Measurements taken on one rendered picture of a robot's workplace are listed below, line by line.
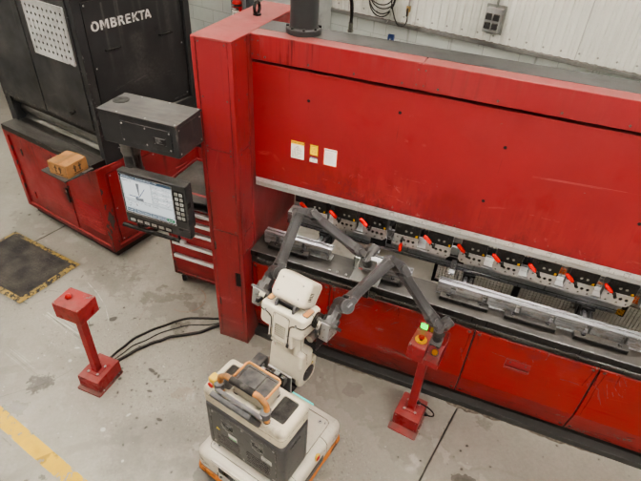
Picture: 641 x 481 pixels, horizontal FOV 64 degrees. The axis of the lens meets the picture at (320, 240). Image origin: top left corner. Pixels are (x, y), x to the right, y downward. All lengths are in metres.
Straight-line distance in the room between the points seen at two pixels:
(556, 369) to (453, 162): 1.46
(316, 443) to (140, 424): 1.22
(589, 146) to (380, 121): 1.03
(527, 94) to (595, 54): 4.15
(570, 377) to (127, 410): 2.88
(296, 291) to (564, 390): 1.89
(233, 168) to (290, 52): 0.76
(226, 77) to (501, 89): 1.40
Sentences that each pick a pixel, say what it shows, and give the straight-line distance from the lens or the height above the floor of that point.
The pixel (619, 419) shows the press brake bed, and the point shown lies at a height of 0.40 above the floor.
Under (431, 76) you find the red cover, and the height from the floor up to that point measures 2.24.
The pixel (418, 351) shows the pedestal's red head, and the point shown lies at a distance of 3.20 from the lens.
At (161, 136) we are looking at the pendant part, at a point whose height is 1.87.
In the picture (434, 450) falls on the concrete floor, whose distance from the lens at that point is 3.74.
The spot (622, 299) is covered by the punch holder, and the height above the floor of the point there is 1.23.
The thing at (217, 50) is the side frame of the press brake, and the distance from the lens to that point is 2.90.
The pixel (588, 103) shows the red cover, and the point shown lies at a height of 2.25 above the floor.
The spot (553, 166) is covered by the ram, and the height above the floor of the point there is 1.91.
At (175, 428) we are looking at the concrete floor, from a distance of 3.77.
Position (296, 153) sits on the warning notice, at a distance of 3.15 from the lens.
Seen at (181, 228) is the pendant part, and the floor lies 1.31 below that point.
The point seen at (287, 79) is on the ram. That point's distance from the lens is 2.99.
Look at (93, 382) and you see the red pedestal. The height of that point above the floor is 0.11.
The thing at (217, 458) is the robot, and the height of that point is 0.27.
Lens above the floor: 3.13
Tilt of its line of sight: 38 degrees down
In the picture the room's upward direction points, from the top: 4 degrees clockwise
